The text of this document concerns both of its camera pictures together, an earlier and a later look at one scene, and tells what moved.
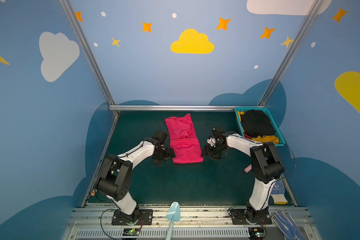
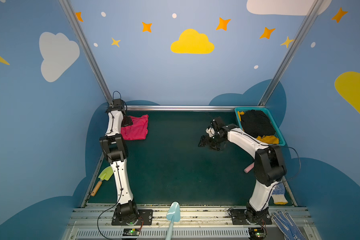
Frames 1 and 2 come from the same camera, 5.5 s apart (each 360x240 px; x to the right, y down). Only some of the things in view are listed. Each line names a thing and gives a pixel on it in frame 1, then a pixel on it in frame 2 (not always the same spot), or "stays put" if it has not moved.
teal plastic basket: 282,142 stays put
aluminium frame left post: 90,54 stays put
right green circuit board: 257,232 stays put
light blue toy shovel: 173,215 stays put
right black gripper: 212,150 → 211,141
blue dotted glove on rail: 287,226 stays put
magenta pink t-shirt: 183,141 → 138,130
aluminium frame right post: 297,43 stays put
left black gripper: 165,153 → 127,120
